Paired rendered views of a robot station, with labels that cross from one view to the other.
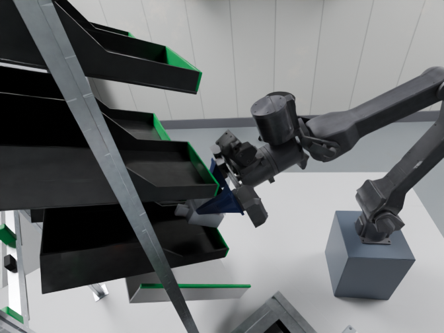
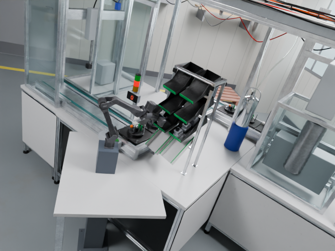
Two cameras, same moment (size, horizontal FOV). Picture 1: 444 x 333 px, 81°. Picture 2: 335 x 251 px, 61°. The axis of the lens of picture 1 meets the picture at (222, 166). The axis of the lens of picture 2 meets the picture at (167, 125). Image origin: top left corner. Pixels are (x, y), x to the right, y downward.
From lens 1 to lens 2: 226 cm
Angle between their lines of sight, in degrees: 106
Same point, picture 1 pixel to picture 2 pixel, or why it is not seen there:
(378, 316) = not seen: hidden behind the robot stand
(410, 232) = (73, 180)
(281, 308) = (134, 148)
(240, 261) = (148, 172)
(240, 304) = (145, 161)
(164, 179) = (168, 104)
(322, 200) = (110, 195)
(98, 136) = not seen: hidden behind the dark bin
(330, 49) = not seen: outside the picture
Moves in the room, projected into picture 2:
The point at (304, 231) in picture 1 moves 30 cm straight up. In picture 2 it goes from (121, 182) to (128, 148)
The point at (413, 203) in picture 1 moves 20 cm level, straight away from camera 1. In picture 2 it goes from (62, 192) to (37, 211)
